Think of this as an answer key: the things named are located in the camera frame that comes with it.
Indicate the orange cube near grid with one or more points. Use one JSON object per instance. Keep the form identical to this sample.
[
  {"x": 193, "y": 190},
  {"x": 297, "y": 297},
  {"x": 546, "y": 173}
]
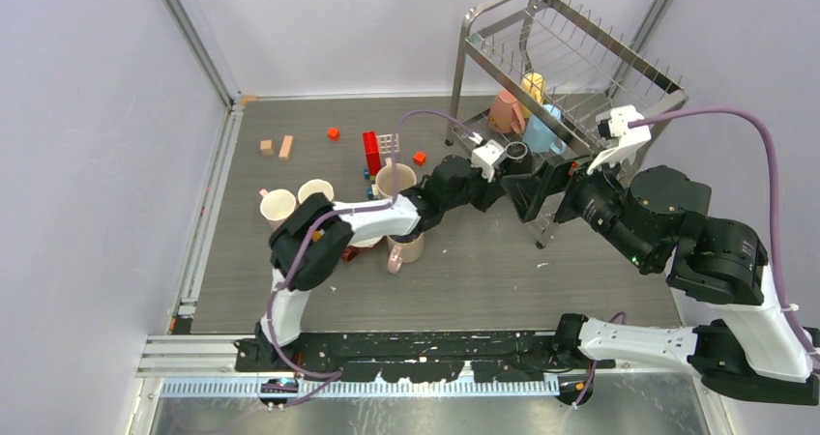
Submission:
[{"x": 419, "y": 158}]

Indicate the steel dish rack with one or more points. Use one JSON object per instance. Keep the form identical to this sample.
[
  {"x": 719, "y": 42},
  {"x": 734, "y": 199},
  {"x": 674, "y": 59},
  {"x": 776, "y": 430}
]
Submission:
[{"x": 587, "y": 67}]

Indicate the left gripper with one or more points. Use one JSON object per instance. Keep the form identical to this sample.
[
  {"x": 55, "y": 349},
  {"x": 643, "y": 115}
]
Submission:
[{"x": 489, "y": 190}]

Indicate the black glossy mug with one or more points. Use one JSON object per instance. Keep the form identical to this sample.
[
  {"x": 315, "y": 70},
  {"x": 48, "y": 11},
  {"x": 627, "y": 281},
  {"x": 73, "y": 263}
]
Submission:
[{"x": 519, "y": 159}]

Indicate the pink faceted mug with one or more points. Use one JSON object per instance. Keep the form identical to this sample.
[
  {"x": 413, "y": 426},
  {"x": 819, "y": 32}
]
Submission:
[{"x": 276, "y": 206}]

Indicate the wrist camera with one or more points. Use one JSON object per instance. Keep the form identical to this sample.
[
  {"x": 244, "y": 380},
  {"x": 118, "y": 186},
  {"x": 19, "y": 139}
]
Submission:
[
  {"x": 623, "y": 141},
  {"x": 487, "y": 158}
]

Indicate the red duplo block tower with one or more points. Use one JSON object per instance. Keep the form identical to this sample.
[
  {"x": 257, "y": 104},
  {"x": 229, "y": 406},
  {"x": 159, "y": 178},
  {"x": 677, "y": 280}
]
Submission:
[{"x": 372, "y": 153}]

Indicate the pale yellow mug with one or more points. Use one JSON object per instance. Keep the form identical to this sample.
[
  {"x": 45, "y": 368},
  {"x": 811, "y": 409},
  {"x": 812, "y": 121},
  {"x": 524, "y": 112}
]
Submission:
[{"x": 315, "y": 186}]

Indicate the small tan wooden cube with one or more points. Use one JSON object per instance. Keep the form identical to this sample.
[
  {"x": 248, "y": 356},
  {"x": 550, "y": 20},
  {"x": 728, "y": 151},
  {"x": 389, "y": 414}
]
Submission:
[{"x": 267, "y": 147}]

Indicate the small salmon cup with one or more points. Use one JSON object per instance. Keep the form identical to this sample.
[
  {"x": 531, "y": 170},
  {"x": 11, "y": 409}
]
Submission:
[{"x": 505, "y": 114}]

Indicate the small yellow cup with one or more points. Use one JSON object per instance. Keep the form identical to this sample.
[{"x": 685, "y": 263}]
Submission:
[{"x": 534, "y": 85}]

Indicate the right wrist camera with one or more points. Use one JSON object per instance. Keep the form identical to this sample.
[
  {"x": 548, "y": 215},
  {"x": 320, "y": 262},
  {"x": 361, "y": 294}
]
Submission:
[{"x": 623, "y": 141}]

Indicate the pink cup rack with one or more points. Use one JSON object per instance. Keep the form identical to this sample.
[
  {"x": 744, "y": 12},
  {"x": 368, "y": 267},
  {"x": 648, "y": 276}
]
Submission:
[{"x": 404, "y": 250}]

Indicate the tan wooden block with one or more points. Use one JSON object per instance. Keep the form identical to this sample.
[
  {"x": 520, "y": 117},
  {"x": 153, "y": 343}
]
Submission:
[{"x": 286, "y": 147}]

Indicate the cream floral mug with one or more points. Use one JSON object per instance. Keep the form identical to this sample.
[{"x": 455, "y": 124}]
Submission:
[{"x": 393, "y": 178}]

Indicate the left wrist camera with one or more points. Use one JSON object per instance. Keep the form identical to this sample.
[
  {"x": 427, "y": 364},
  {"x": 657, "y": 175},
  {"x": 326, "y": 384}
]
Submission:
[{"x": 487, "y": 158}]

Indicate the dark red cup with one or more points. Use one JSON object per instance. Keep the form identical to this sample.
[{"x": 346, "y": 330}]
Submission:
[{"x": 354, "y": 250}]

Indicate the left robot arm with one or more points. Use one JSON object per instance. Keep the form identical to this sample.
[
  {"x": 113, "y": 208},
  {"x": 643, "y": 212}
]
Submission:
[{"x": 307, "y": 247}]

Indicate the white window grid piece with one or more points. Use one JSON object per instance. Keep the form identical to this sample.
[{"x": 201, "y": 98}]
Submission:
[{"x": 388, "y": 144}]

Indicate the light blue cup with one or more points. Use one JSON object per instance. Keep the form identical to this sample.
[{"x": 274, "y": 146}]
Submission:
[{"x": 541, "y": 139}]

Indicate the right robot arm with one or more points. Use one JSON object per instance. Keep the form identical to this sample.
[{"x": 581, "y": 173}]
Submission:
[{"x": 660, "y": 223}]

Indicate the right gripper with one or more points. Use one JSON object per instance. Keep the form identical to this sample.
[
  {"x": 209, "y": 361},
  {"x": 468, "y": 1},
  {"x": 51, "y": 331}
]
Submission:
[{"x": 524, "y": 189}]

